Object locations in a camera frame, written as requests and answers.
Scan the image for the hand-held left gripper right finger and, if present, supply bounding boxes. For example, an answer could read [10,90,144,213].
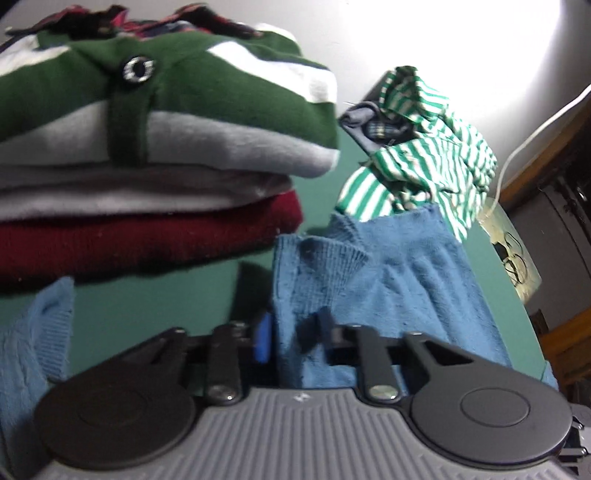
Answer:
[318,308,468,404]

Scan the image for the blue knit sweater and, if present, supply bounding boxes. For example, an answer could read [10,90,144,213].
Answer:
[0,203,559,462]

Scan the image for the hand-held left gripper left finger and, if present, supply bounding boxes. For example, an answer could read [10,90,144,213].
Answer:
[151,313,273,408]

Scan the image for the green grey striped folded sweater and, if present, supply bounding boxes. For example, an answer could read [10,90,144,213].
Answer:
[0,31,341,179]

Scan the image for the dark grey garment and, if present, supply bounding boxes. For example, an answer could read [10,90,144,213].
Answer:
[338,102,403,156]

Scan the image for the pale printed bed sheet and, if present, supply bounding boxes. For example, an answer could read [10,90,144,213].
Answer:
[478,203,543,304]

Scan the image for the green white striped shirt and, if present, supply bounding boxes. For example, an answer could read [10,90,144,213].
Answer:
[335,65,500,243]

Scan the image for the light grey folded garment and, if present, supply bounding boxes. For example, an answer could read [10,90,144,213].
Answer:
[0,164,294,223]

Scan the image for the wooden furniture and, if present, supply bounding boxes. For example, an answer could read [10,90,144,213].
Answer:
[499,99,591,398]

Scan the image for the green mat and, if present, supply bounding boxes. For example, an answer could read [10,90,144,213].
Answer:
[0,124,546,385]

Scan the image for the black cable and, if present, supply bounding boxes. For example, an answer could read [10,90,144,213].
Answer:
[501,231,533,288]

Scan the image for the white power cable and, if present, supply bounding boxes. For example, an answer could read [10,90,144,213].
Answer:
[488,85,591,209]

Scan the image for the red plaid folded garment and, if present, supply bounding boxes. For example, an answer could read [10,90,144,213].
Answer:
[6,2,269,43]

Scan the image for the dark red folded sweater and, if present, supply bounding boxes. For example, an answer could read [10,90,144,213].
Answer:
[0,189,305,283]

